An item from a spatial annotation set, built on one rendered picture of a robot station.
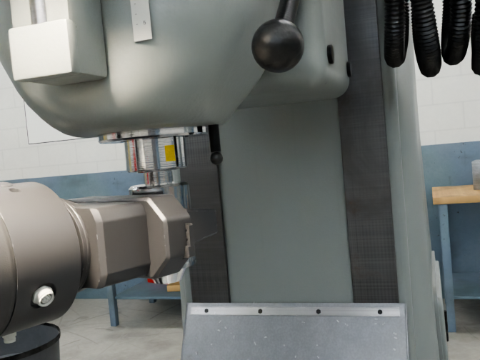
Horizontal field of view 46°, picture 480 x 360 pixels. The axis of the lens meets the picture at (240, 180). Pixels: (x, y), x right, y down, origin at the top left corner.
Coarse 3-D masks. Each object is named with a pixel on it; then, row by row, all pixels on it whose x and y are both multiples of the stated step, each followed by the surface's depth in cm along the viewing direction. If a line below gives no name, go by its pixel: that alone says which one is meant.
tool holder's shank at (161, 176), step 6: (144, 174) 44; (150, 174) 43; (156, 174) 43; (162, 174) 43; (168, 174) 44; (144, 180) 44; (150, 180) 43; (156, 180) 43; (162, 180) 43; (168, 180) 43
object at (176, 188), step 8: (144, 184) 45; (160, 184) 43; (168, 184) 42; (176, 184) 43; (184, 184) 43; (136, 192) 42; (144, 192) 42; (152, 192) 42; (160, 192) 42; (168, 192) 42; (176, 192) 43; (184, 192) 43
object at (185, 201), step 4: (176, 196) 42; (180, 196) 43; (184, 196) 43; (188, 196) 44; (180, 200) 43; (184, 200) 43; (188, 200) 44; (184, 204) 43; (188, 204) 44; (184, 208) 43; (188, 208) 44; (188, 260) 43; (192, 260) 44; (184, 264) 43; (188, 264) 43; (192, 264) 44
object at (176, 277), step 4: (184, 268) 44; (180, 272) 44; (184, 272) 45; (164, 276) 43; (168, 276) 43; (172, 276) 43; (176, 276) 44; (180, 276) 44; (156, 280) 44; (160, 280) 43; (164, 280) 43; (168, 280) 43; (172, 280) 44; (176, 280) 44; (180, 280) 44
